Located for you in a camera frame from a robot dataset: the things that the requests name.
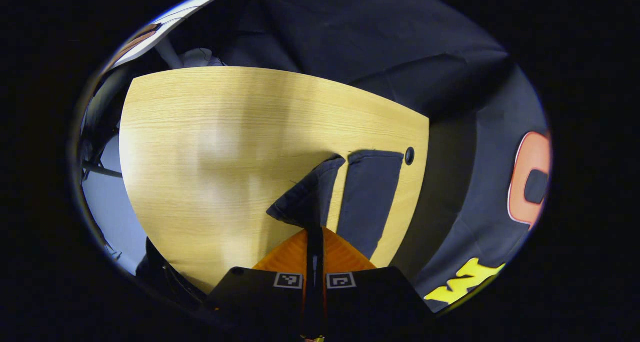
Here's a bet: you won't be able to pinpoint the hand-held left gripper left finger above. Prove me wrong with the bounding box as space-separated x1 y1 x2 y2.
204 226 316 339

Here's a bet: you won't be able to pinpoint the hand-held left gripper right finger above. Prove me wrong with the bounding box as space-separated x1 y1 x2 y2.
315 226 435 339

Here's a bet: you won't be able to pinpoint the dark jeans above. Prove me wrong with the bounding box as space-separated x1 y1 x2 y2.
266 149 405 261

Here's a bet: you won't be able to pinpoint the thin dark metal bar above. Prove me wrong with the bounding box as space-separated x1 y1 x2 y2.
82 161 123 179

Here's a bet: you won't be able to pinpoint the white crumpled object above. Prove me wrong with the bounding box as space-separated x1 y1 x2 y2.
180 47 226 68

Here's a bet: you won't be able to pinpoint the black backdrop cloth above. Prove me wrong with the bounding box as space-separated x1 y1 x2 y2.
220 0 553 313

